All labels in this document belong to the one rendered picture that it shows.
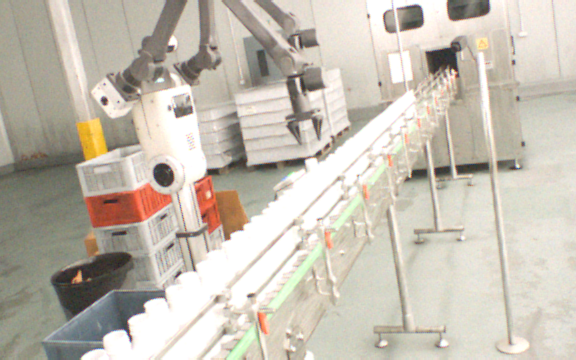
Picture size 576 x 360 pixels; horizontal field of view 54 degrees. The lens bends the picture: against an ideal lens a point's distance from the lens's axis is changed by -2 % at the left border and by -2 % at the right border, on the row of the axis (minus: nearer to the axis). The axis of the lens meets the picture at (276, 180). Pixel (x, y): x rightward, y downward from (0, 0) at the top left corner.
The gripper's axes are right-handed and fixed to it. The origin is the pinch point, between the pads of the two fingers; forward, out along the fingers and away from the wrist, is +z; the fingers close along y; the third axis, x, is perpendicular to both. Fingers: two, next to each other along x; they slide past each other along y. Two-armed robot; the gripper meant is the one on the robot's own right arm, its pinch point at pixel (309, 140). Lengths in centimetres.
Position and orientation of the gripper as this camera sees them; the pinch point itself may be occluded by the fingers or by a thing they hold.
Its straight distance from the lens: 181.0
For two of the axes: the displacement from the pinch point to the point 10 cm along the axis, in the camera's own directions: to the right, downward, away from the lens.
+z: 2.5, 9.5, 1.7
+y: 9.0, -1.7, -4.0
